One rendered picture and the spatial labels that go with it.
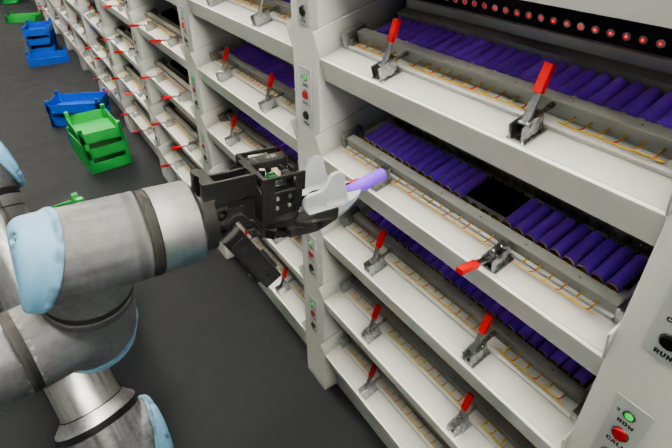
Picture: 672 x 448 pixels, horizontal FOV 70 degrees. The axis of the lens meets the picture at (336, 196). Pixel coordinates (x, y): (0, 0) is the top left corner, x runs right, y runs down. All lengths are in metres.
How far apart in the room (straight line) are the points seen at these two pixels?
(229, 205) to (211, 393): 1.04
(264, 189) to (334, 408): 1.02
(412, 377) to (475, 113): 0.60
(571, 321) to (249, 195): 0.42
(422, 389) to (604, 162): 0.63
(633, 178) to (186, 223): 0.45
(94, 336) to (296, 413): 0.95
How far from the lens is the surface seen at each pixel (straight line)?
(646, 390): 0.66
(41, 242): 0.48
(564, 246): 0.74
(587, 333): 0.68
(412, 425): 1.24
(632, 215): 0.57
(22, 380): 0.58
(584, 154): 0.61
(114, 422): 1.05
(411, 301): 0.94
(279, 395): 1.49
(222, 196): 0.52
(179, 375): 1.59
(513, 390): 0.85
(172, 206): 0.49
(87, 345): 0.58
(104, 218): 0.49
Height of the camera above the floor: 1.21
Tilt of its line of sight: 32 degrees down
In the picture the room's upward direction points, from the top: straight up
